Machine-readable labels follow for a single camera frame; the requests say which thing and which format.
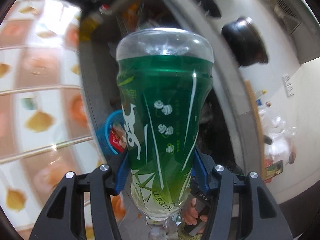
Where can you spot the green printed packet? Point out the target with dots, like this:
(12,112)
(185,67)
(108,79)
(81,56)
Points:
(274,170)

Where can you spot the crumpled clear plastic bags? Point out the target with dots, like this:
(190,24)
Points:
(280,137)

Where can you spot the yellow oil bottle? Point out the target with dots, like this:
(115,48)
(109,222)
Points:
(92,23)

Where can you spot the white wall socket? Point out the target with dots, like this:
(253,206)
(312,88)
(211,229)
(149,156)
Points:
(288,85)

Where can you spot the person's right hand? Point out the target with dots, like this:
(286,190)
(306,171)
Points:
(192,212)

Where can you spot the red snack packet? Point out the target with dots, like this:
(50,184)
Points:
(115,140)

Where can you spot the black cooking pot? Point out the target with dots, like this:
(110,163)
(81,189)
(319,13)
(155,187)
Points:
(245,45)

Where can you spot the black wok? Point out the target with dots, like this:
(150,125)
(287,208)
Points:
(211,1)

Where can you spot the green plastic bottle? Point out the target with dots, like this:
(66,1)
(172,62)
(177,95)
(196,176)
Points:
(162,105)

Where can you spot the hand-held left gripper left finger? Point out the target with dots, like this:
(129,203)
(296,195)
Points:
(121,177)

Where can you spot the metal range hood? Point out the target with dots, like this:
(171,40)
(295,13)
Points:
(285,12)

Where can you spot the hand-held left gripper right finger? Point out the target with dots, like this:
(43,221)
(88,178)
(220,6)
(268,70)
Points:
(201,172)

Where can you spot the blue plastic bin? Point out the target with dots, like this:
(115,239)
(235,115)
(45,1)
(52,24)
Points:
(103,135)

